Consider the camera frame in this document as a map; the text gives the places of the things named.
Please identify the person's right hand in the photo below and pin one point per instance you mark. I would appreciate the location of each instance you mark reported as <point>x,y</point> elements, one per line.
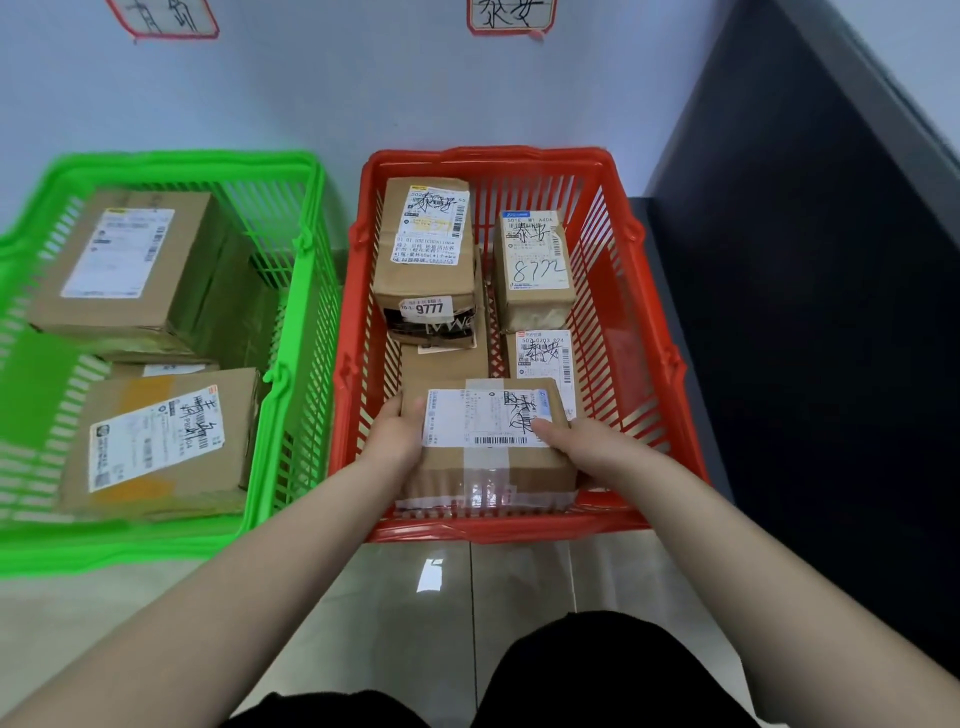
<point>607,457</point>

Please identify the person's left hand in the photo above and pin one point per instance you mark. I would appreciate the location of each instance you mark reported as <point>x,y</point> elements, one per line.
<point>394,442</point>

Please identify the parcel with red white tape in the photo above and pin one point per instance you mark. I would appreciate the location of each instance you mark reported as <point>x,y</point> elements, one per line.
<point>442,469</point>

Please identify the long narrow cardboard box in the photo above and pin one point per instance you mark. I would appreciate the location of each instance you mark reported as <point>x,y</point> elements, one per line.
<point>442,364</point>

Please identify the small labelled cardboard parcel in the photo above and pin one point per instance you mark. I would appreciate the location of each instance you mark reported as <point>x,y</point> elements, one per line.
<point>544,360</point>

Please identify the small parcel marked 8772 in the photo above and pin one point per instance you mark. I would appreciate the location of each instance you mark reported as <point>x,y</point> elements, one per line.
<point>536,311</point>

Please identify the yellow-taped cardboard box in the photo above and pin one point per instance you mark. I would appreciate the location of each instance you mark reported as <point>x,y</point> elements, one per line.
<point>232,465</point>

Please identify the tall parcel with 9777 sticker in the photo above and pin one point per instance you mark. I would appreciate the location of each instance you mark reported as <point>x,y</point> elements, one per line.
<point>386,277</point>

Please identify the clear-taped cardboard box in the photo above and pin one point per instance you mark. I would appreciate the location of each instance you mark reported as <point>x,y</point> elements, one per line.
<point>124,370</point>

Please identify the red plastic basket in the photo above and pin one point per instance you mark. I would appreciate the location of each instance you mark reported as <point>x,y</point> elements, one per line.
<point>480,157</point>

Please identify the green plastic basket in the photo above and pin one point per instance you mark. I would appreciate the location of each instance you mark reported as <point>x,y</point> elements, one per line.
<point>187,161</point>

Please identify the person's right forearm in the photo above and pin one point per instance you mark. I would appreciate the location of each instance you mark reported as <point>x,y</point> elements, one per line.
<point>787,585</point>

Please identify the person's left forearm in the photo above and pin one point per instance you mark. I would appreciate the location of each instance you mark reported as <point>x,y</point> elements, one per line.
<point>225,600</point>

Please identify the person's black trousers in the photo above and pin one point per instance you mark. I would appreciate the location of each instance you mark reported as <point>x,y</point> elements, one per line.
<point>600,675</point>

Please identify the dark table side panel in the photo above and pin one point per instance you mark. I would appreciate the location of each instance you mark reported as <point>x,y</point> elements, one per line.
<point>810,337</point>

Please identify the red-framed wall label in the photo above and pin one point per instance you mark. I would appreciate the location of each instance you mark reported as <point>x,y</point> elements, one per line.
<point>161,19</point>
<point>510,15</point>

